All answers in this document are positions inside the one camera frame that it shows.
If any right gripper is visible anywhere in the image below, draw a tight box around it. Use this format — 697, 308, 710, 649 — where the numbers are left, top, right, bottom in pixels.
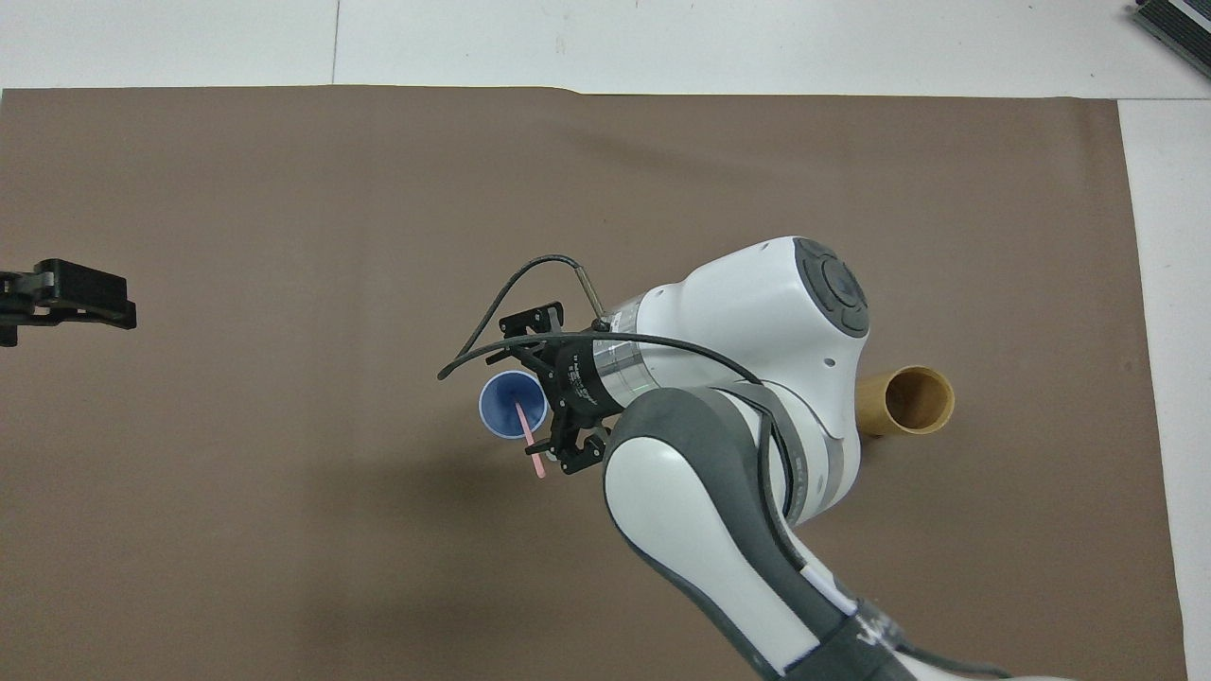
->
499, 302, 624, 477

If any pink chopstick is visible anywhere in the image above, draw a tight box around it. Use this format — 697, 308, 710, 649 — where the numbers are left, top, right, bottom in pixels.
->
515, 400, 549, 480

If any blue cup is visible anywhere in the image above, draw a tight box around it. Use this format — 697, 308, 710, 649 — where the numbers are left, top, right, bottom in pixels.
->
478, 369, 551, 442

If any brown bamboo cup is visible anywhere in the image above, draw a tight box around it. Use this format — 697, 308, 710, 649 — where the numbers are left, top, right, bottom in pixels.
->
854, 365, 957, 439

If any black stand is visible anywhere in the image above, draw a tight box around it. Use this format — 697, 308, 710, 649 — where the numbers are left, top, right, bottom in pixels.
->
1132, 0, 1211, 55

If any black cable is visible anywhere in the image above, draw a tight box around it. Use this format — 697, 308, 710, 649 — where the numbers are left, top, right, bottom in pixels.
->
437, 254, 765, 387

